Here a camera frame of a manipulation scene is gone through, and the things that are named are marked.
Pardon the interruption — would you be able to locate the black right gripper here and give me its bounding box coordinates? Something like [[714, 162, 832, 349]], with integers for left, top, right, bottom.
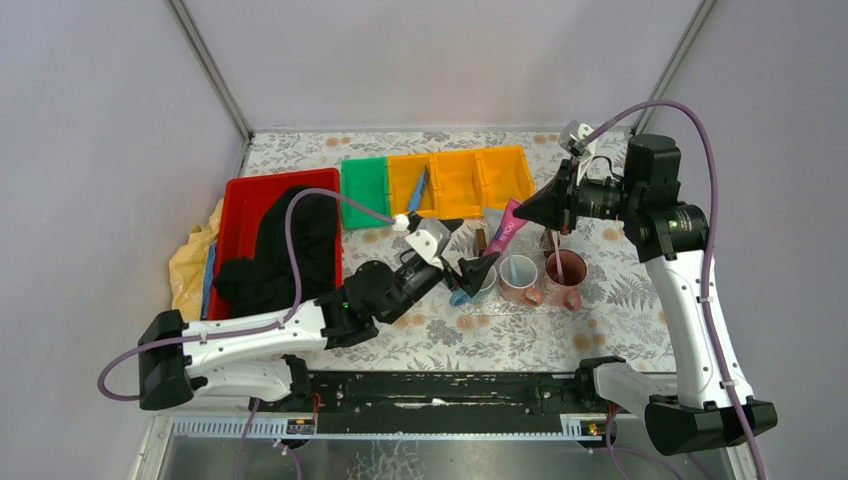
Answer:
[[514, 155, 640, 235]]

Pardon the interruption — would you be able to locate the pink toothpaste tube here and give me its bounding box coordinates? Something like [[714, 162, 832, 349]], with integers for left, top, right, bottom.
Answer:
[[482, 198, 527, 256]]

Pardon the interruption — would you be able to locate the blue ceramic mug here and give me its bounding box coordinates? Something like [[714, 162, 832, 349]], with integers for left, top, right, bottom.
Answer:
[[449, 267, 498, 307]]

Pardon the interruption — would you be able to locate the blue toothpaste tube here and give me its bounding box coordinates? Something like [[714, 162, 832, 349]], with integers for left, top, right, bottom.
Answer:
[[407, 167, 429, 212]]

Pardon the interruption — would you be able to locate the floral orange-handled mug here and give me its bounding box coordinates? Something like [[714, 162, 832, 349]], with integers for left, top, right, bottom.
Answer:
[[498, 254, 544, 306]]

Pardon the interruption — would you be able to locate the pink pumpkin-face mug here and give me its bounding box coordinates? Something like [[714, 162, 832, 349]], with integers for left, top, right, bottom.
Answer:
[[541, 249, 587, 312]]

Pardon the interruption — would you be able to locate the white toothpaste tube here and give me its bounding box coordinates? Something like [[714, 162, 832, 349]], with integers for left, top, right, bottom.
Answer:
[[483, 207, 504, 243]]

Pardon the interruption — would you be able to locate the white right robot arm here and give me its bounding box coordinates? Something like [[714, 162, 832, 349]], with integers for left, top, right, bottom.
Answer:
[[516, 134, 778, 456]]

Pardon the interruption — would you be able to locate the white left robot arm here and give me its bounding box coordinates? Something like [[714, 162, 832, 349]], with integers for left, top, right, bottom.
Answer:
[[138, 219, 499, 411]]

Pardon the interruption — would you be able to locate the yellow bin with toothpaste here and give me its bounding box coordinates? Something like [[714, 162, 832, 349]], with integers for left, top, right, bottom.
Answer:
[[388, 153, 438, 218]]

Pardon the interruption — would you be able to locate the red plastic tray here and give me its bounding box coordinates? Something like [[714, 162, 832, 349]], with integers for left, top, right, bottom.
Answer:
[[208, 168, 342, 320]]

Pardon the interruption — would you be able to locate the yellow bin with mugs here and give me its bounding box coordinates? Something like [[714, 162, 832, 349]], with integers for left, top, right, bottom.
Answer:
[[475, 146, 536, 209]]

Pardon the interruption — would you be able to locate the yellow bin with toothbrushes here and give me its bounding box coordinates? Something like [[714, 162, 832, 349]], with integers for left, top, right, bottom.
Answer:
[[433, 150, 485, 220]]

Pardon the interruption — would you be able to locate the green plastic bin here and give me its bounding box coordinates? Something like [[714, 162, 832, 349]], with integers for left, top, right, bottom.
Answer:
[[341, 157, 391, 230]]

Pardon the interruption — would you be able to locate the black cloth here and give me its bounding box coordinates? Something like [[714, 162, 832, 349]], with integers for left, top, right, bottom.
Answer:
[[213, 186, 339, 318]]

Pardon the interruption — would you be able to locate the blue cloth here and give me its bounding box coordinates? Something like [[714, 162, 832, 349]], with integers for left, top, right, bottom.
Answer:
[[199, 242, 217, 320]]

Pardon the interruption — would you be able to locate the yellow cloth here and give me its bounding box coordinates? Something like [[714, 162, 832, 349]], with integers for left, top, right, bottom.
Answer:
[[168, 199, 224, 323]]

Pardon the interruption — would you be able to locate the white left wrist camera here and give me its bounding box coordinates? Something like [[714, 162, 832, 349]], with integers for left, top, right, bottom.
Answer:
[[405, 212, 451, 270]]

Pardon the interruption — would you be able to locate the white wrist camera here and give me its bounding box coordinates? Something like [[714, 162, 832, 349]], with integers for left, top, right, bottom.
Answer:
[[558, 120, 596, 183], [405, 212, 451, 270]]

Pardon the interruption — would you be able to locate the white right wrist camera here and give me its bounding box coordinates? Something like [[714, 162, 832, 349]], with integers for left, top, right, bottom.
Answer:
[[558, 120, 596, 183]]

